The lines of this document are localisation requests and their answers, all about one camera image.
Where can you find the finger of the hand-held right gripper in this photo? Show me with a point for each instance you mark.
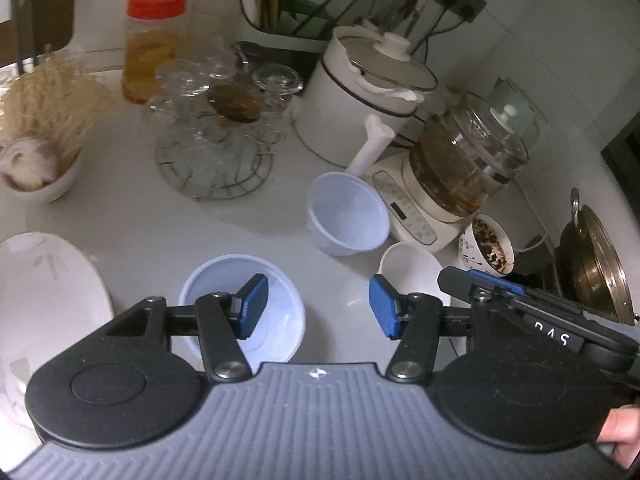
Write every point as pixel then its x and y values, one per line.
pixel 465 280

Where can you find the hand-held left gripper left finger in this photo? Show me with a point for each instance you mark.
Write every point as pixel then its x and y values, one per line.
pixel 252 305

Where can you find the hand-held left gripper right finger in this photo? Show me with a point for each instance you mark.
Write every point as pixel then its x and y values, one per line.
pixel 382 307

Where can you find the translucent plastic bowl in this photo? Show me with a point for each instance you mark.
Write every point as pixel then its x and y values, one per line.
pixel 282 310
pixel 345 215

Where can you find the white ceramic cup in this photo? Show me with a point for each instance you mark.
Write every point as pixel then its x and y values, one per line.
pixel 410 270

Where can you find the white leaf-print plate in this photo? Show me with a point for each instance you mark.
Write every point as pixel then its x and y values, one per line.
pixel 45 310

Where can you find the person's right hand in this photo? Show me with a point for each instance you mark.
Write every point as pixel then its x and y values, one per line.
pixel 625 435

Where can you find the cup with tea leaves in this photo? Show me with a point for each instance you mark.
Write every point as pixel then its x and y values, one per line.
pixel 487 240

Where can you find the metal wok with lid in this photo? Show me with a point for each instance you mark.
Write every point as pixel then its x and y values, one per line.
pixel 595 260

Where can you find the cream kettle base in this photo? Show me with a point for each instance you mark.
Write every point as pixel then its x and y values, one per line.
pixel 415 210

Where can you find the glass kettle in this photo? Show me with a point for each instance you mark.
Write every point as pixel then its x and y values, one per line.
pixel 470 160

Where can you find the set of glass cups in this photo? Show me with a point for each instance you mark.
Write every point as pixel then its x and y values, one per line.
pixel 200 145

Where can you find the brown round lid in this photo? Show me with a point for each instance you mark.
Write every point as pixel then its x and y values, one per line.
pixel 235 102

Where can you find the white electric pot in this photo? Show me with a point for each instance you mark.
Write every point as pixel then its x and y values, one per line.
pixel 345 95

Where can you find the white garlic bowl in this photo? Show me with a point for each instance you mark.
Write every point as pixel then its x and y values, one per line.
pixel 50 190

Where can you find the garlic bulbs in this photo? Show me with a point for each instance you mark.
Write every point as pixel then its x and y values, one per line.
pixel 27 160

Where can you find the red-lidded clear jar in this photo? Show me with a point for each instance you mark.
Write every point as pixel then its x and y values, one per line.
pixel 150 50

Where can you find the green white utensil holder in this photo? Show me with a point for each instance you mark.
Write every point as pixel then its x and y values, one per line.
pixel 300 25

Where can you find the dried straw-coloured bundle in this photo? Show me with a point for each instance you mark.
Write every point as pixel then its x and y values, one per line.
pixel 50 95

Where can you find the dark wooden cutting board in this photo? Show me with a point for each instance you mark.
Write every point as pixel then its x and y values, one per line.
pixel 50 0

